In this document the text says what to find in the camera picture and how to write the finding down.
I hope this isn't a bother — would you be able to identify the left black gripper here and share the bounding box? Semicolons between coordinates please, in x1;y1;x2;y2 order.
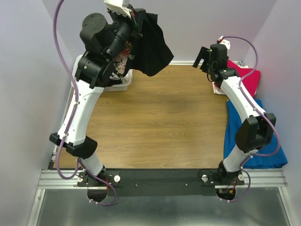
104;2;146;61

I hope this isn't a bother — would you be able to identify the black floral print t-shirt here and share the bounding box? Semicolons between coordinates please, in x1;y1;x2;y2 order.
106;12;174;87

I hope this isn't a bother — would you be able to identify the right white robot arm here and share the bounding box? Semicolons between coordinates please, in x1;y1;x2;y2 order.
193;43;276;185

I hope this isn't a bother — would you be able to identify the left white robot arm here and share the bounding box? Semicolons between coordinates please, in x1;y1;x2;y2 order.
49;9;142;186

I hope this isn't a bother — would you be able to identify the folded white t-shirt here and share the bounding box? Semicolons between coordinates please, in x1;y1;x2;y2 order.
212;65;249;95

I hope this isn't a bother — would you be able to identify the folded pink t-shirt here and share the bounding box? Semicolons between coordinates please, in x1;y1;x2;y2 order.
213;59;261;98

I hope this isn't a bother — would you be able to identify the white plastic laundry basket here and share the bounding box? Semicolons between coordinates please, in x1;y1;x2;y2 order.
71;54;133;92

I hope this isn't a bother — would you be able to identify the blue t-shirt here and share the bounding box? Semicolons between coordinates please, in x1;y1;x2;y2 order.
223;100;288;169

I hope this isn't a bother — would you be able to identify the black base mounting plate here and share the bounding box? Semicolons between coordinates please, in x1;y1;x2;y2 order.
77;168;245;198

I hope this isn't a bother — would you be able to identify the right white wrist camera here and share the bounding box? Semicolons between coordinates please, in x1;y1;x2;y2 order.
217;36;230;50

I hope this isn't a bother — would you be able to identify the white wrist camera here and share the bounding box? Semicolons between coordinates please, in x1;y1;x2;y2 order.
217;36;230;50
104;0;132;18

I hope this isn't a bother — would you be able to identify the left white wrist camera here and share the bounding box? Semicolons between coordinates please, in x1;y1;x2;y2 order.
104;0;132;18

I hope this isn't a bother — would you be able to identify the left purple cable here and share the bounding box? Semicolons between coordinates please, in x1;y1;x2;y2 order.
53;0;118;206

